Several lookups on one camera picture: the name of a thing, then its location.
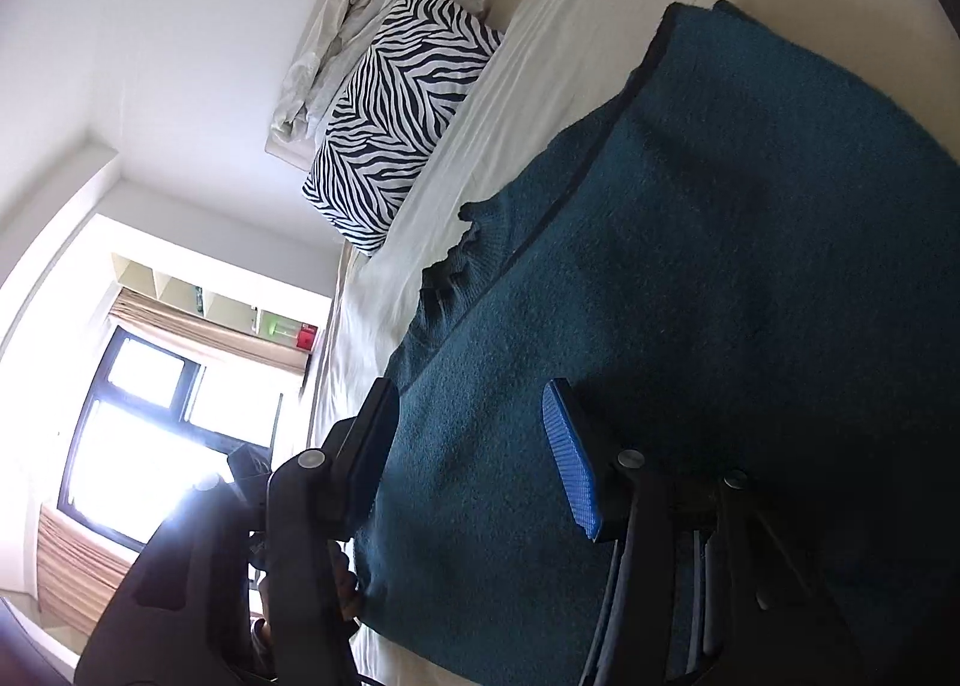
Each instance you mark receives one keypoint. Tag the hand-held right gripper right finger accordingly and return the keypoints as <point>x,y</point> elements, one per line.
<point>570,461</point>

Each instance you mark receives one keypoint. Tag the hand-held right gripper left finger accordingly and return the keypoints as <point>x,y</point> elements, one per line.
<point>371,446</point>

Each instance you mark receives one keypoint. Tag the dark teal knit sweater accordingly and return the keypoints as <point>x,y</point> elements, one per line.
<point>712,243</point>

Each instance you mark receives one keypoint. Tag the person's left hand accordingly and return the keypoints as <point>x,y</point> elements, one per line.
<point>346,585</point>

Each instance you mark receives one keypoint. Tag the black framed window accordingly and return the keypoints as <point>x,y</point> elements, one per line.
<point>150,446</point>

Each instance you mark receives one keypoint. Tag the red box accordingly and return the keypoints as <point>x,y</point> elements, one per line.
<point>307,337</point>

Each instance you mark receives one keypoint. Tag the beige striped curtain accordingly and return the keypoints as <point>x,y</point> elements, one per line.
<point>217,341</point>
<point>79,573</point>

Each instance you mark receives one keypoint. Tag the green bottle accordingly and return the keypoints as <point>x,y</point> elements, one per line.
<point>276,326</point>

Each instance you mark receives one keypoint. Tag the white shelf unit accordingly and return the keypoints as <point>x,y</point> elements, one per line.
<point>195,292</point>

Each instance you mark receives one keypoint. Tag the zebra print pillow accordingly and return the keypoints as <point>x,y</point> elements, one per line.
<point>390,123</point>

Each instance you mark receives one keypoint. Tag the beige bed sheet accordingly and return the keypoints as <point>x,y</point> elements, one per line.
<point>562,41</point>

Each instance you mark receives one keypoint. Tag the white crumpled duvet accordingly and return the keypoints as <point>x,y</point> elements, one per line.
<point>352,18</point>

